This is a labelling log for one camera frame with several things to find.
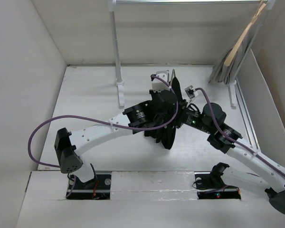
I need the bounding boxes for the black trousers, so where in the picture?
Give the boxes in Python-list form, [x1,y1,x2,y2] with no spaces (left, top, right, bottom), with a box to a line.
[144,77,186,150]

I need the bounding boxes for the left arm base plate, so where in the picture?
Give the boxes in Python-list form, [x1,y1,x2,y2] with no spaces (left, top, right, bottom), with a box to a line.
[66,171,112,200]

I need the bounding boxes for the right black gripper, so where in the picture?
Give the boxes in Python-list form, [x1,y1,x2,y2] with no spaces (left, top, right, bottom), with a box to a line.
[163,99,213,134]

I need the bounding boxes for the grey hanging garment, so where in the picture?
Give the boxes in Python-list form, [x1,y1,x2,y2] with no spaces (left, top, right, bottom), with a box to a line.
[209,7,263,85]

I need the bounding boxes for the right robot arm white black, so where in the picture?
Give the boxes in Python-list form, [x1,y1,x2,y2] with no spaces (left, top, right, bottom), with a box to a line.
[181,103,285,215]

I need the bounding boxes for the wooden hanger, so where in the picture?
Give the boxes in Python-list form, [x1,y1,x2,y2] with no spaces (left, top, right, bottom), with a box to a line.
[224,0,266,67]

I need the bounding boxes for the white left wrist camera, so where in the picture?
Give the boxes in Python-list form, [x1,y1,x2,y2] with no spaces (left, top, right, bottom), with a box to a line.
[151,70,170,92]

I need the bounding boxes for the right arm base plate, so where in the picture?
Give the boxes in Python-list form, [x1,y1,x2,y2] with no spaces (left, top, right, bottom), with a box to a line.
[192,171,241,200]

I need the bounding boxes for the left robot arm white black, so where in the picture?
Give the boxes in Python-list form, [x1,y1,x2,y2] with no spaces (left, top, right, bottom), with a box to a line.
[54,90,178,189]

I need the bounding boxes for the silver clothes rack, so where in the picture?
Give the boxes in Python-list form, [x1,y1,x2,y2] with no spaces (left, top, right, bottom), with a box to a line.
[107,0,276,110]

